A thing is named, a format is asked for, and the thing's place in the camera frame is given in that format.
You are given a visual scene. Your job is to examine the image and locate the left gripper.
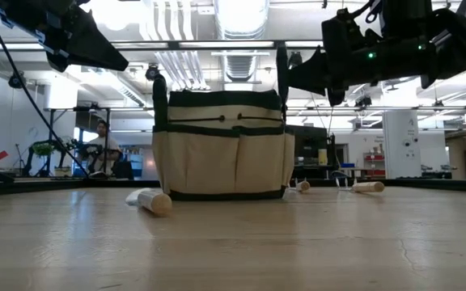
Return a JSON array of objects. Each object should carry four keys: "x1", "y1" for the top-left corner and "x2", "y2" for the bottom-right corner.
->
[{"x1": 0, "y1": 0, "x2": 130, "y2": 74}]

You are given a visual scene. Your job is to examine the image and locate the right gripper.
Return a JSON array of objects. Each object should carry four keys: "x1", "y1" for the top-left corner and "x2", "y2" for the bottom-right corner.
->
[{"x1": 286, "y1": 8, "x2": 437, "y2": 108}]

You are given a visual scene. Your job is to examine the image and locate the wooden handled hand rake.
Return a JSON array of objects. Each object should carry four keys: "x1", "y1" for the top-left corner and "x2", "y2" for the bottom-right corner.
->
[
  {"x1": 294, "y1": 177, "x2": 311, "y2": 193},
  {"x1": 335, "y1": 177, "x2": 386, "y2": 194}
]

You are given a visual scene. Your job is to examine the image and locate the beige green-trimmed gardening bag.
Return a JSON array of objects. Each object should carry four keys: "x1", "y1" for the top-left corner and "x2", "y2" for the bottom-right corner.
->
[{"x1": 151, "y1": 40, "x2": 297, "y2": 202}]

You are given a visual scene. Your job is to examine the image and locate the wooden handled metal trowel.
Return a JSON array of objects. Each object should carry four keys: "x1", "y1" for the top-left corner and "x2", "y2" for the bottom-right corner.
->
[{"x1": 125, "y1": 188, "x2": 174, "y2": 216}]

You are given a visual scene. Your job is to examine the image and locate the black ceiling spotlight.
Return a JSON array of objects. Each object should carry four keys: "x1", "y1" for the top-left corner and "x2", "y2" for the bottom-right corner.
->
[
  {"x1": 144, "y1": 63, "x2": 162, "y2": 82},
  {"x1": 7, "y1": 71, "x2": 27, "y2": 90}
]

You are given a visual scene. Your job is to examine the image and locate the person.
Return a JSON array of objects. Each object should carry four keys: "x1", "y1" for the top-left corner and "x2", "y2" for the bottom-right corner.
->
[{"x1": 86, "y1": 119, "x2": 123, "y2": 179}]

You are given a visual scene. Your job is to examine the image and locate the background robot arms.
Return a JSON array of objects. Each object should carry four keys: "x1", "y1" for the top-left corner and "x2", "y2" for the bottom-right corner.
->
[{"x1": 57, "y1": 138, "x2": 115, "y2": 165}]

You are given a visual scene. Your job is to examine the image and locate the red background shelf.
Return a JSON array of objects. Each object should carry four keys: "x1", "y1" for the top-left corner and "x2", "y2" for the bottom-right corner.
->
[{"x1": 363, "y1": 150, "x2": 387, "y2": 178}]

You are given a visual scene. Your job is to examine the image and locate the background green plant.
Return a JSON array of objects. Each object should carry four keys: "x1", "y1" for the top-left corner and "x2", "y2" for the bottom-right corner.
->
[{"x1": 32, "y1": 141, "x2": 56, "y2": 158}]

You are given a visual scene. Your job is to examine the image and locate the white pillar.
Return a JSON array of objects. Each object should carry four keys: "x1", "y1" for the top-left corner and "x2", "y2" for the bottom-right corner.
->
[{"x1": 382, "y1": 109, "x2": 433, "y2": 180}]

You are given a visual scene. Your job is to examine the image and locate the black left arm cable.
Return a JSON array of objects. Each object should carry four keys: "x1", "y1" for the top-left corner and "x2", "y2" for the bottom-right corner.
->
[{"x1": 0, "y1": 6, "x2": 90, "y2": 179}]

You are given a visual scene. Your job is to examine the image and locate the black background stand frame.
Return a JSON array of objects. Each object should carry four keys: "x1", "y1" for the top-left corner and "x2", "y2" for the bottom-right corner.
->
[{"x1": 43, "y1": 106, "x2": 112, "y2": 178}]

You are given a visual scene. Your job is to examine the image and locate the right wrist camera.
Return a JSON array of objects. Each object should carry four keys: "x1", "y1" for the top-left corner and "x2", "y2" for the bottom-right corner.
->
[{"x1": 379, "y1": 0, "x2": 434, "y2": 40}]

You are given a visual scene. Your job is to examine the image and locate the black aluminium table frame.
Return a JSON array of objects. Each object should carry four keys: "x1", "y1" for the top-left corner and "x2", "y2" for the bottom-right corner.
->
[{"x1": 0, "y1": 176, "x2": 466, "y2": 198}]

